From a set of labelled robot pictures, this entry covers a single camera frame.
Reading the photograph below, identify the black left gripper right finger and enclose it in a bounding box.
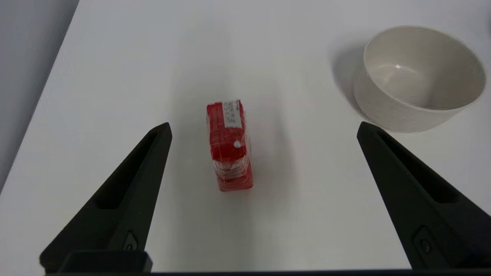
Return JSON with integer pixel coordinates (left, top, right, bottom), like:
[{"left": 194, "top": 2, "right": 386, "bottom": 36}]
[{"left": 357, "top": 122, "right": 491, "bottom": 269}]

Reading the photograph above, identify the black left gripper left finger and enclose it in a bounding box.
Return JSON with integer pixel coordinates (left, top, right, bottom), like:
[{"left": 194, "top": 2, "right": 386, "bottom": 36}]
[{"left": 40, "top": 122, "right": 173, "bottom": 269}]

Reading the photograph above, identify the red snack box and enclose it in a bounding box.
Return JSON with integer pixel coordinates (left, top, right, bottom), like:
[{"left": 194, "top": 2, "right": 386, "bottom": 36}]
[{"left": 206, "top": 100, "right": 254, "bottom": 191}]

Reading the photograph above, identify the beige round bowl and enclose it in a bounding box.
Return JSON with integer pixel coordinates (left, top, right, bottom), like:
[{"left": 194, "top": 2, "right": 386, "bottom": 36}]
[{"left": 353, "top": 25, "right": 487, "bottom": 133}]

